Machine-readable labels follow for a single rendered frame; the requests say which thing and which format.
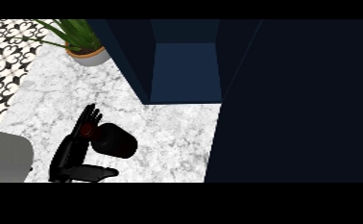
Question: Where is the green potted plant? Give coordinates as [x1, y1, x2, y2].
[18, 18, 113, 67]

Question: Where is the dark wine bottle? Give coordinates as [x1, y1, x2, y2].
[79, 122, 138, 160]

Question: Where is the dark blue cabinet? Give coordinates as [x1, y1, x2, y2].
[85, 18, 263, 105]

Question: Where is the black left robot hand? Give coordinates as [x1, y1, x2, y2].
[48, 103, 120, 184]

